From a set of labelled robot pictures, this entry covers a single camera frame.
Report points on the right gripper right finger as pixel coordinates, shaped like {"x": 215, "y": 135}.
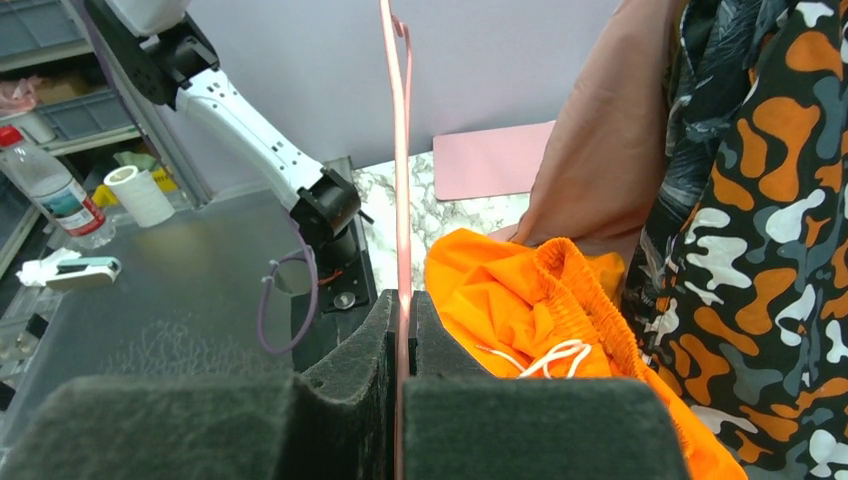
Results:
{"x": 463, "y": 423}

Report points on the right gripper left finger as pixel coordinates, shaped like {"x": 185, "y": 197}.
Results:
{"x": 331, "y": 421}

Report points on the pink wire hanger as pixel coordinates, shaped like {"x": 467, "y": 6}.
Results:
{"x": 399, "y": 57}

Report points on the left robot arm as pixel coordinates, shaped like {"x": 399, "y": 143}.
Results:
{"x": 172, "y": 63}

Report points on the orange camouflage hanging shorts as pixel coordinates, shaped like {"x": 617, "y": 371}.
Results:
{"x": 749, "y": 325}

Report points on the pink hanging shorts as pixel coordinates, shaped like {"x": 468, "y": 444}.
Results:
{"x": 604, "y": 159}

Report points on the dark patterned hanging shorts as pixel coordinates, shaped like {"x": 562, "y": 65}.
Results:
{"x": 719, "y": 41}

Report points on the pink clipboard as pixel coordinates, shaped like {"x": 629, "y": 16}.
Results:
{"x": 488, "y": 163}

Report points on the white teal stapler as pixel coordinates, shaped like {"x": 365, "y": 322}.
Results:
{"x": 84, "y": 272}

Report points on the white paper roll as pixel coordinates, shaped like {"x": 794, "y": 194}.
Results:
{"x": 140, "y": 196}

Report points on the clear water bottle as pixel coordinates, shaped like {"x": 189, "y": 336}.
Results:
{"x": 52, "y": 188}

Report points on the grey storage shelf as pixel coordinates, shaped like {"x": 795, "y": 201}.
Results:
{"x": 81, "y": 114}

